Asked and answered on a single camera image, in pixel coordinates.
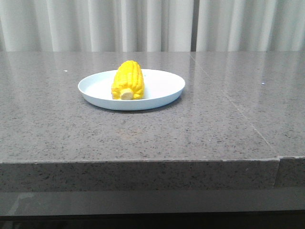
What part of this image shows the light blue round plate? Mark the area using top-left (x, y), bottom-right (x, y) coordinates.
top-left (78, 69), bottom-right (185, 111)

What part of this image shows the yellow plastic corn cob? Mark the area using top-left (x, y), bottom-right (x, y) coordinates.
top-left (111, 60), bottom-right (145, 100)

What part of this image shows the white pleated curtain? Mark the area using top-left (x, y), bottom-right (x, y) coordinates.
top-left (0, 0), bottom-right (305, 52)

